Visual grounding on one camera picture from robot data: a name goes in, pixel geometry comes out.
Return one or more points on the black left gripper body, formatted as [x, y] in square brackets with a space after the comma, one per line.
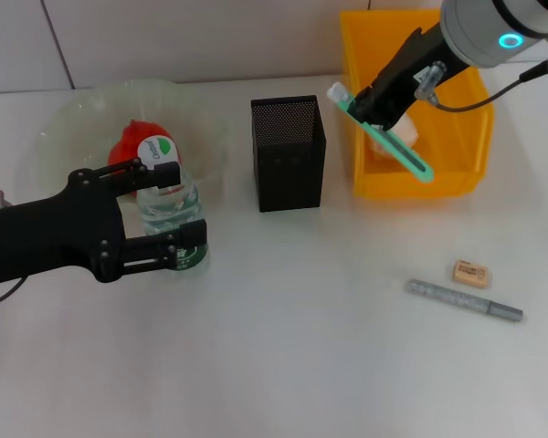
[50, 237]

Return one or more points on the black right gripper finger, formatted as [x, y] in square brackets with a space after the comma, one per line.
[388, 118]
[365, 102]

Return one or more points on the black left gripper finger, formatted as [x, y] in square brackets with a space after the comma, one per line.
[194, 235]
[166, 174]

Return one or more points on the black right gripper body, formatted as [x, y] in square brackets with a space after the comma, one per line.
[415, 68]

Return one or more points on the white paper ball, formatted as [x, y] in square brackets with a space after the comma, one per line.
[408, 130]

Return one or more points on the clear green-label water bottle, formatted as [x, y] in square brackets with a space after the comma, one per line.
[173, 210]

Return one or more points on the green utility knife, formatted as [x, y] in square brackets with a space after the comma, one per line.
[406, 157]

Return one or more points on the red-orange toy orange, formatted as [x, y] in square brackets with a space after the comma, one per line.
[125, 146]

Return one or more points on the pale green glass fruit plate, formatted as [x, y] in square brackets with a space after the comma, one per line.
[201, 118]

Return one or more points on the black mesh pen holder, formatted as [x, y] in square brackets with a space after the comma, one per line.
[292, 173]

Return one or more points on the beige eraser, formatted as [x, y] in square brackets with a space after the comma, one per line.
[469, 274]

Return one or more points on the grey marker pen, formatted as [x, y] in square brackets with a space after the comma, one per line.
[456, 299]

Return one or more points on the yellow plastic bin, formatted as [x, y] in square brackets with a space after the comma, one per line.
[461, 137]

